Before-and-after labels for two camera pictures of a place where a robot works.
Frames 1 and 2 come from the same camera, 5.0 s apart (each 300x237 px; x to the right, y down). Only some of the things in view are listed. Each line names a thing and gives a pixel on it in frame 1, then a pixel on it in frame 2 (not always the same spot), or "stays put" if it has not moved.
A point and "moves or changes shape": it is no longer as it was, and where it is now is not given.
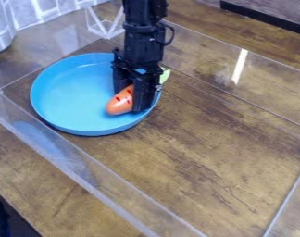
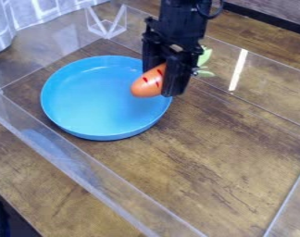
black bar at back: [262, 17] stays put
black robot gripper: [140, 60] to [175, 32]
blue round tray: [71, 91] moves or changes shape
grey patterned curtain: [11, 15] stays put
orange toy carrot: [121, 102] moves or changes shape
